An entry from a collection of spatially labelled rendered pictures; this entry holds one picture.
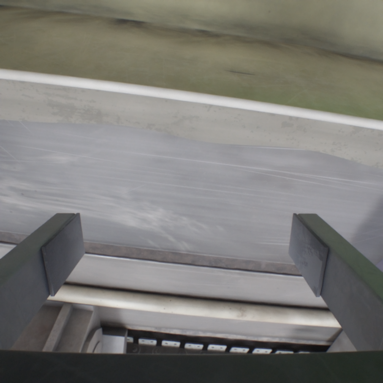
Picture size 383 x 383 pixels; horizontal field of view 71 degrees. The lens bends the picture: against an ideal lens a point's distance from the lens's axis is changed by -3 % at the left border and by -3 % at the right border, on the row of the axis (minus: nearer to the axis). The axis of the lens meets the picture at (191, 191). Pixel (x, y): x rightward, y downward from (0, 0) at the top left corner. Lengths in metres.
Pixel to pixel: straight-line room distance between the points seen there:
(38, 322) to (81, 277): 0.12
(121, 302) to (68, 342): 0.12
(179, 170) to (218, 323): 0.46
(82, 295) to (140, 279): 0.12
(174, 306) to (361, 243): 0.36
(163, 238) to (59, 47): 0.30
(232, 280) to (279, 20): 0.43
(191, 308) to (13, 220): 0.36
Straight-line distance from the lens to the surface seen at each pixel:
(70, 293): 0.62
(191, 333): 0.78
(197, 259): 0.51
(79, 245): 0.17
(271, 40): 0.47
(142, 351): 0.86
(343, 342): 0.80
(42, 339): 0.64
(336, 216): 0.45
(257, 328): 0.76
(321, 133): 0.35
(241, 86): 0.26
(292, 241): 0.17
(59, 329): 0.62
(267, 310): 0.63
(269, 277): 0.56
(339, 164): 0.39
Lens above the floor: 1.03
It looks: 48 degrees down
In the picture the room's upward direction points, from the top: 176 degrees counter-clockwise
